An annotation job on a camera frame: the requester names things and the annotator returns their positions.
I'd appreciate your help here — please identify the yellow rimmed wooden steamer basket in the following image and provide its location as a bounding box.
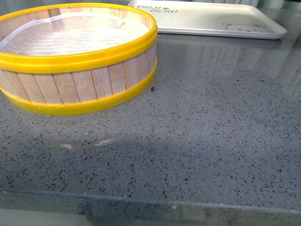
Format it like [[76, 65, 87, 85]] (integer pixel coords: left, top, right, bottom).
[[0, 3, 158, 115]]

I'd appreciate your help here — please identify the white mesh steamer cloth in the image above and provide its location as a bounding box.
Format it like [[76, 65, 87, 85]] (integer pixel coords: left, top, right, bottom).
[[0, 12, 149, 56]]

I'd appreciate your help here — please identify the cream bear print tray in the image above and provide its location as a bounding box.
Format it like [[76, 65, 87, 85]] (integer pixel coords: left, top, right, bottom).
[[128, 0, 287, 40]]

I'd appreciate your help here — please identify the grey pleated curtain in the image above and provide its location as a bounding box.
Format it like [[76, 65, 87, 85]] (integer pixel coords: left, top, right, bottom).
[[212, 0, 284, 8]]

